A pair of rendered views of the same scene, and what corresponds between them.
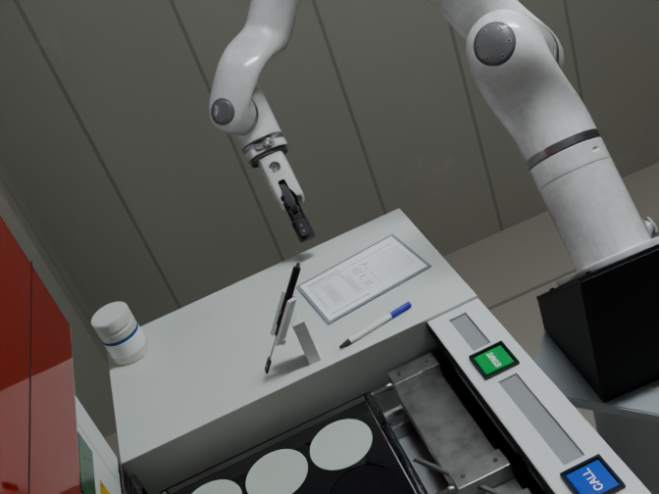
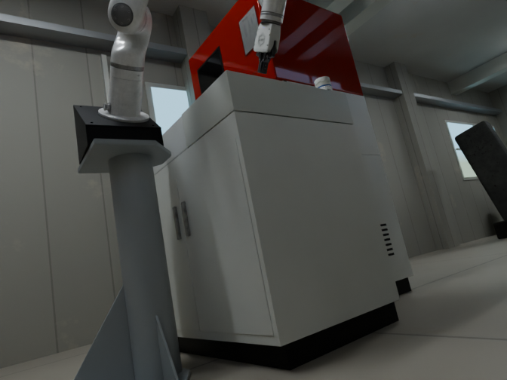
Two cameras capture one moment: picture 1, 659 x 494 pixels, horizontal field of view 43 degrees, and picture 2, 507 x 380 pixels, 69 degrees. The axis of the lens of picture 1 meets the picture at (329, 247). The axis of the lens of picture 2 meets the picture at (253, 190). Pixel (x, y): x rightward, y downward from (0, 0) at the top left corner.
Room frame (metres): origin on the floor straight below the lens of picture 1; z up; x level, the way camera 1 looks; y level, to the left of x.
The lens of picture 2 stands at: (2.38, -0.74, 0.33)
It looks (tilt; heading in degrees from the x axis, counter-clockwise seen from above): 11 degrees up; 148
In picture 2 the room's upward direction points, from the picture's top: 11 degrees counter-clockwise
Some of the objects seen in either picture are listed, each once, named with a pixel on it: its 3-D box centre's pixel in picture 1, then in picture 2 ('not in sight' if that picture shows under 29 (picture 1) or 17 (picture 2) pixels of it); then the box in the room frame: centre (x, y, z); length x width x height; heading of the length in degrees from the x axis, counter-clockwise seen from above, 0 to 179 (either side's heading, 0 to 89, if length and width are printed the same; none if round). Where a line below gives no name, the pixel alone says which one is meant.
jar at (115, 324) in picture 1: (120, 333); (324, 89); (1.30, 0.41, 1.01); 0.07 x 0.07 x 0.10
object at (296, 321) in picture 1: (289, 331); not in sight; (1.08, 0.11, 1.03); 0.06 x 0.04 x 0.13; 96
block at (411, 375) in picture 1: (415, 373); not in sight; (1.04, -0.05, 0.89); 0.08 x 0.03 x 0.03; 96
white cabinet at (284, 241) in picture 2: not in sight; (248, 245); (0.92, 0.09, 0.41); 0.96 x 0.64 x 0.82; 6
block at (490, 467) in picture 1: (481, 474); not in sight; (0.80, -0.08, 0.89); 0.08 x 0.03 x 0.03; 96
